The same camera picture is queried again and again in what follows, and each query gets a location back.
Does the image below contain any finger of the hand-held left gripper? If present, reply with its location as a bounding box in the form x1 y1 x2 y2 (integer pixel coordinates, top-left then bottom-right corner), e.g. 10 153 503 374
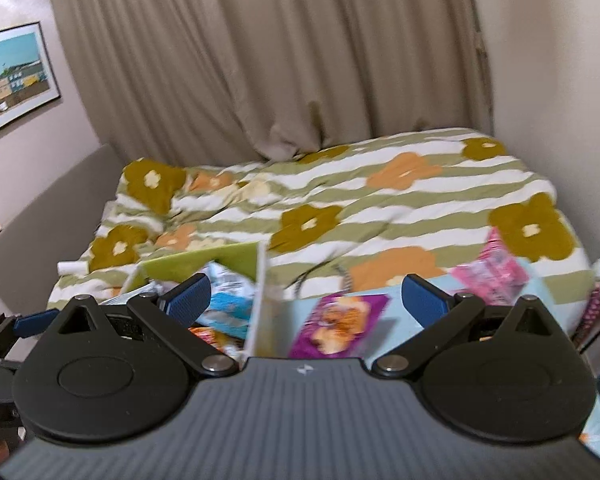
12 309 61 339

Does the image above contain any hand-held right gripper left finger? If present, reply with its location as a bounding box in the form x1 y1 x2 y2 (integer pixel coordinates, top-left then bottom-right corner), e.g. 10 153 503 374
45 273 238 378

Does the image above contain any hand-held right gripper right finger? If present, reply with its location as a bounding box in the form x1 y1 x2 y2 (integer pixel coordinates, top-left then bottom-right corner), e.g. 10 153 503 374
372 274 563 378

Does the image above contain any blue white snack bag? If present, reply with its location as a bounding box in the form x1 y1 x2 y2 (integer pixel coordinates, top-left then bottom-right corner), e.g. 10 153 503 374
195 260 258 338

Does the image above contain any orange snack bag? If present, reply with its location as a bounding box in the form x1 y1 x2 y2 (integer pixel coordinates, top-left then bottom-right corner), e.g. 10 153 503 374
189 326 243 361

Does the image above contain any pink snack bag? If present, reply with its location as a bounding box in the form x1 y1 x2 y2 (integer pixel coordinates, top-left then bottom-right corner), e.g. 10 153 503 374
450 227 531 306

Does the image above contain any green cardboard box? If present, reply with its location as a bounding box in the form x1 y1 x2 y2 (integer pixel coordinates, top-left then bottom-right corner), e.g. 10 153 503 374
120 241 293 361

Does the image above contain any purple snack bag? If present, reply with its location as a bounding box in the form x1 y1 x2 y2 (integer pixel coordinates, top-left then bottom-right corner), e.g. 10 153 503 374
288 292 391 359

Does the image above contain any floral striped blanket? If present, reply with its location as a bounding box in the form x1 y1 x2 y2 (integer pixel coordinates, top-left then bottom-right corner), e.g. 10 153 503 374
47 127 593 311

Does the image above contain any grey bed headboard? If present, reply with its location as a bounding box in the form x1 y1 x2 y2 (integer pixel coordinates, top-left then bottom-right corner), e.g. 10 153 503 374
0 144 126 321

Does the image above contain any dark polka dot bag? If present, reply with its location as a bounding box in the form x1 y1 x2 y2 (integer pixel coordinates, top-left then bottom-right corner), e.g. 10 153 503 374
570 282 600 351

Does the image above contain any beige curtain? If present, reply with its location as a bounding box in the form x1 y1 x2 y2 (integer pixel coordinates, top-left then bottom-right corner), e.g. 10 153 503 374
47 0 496 166

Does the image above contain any black cord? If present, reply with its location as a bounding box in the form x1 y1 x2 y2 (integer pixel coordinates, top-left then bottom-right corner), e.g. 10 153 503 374
285 255 353 293

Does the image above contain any wall poster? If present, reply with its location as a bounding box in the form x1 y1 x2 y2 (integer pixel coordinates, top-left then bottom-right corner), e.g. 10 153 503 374
0 21 62 143

